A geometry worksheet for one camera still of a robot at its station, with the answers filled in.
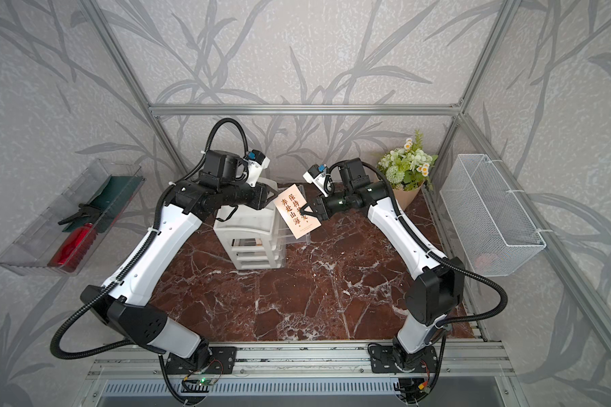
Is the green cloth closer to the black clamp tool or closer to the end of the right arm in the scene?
the black clamp tool

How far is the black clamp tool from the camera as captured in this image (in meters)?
0.65

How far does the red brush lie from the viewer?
562mm

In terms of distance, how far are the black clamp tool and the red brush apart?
0.11 ft

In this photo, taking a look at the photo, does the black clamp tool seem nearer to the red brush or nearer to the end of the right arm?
the red brush

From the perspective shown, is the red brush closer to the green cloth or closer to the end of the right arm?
the green cloth
